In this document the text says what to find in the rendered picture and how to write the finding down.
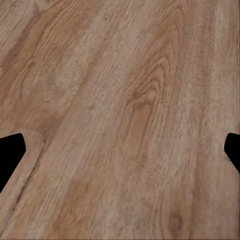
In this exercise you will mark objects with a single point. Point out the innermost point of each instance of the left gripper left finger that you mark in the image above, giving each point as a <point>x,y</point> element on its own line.
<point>12,150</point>

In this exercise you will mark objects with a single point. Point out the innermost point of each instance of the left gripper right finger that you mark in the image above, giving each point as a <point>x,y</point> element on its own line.
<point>232,149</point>

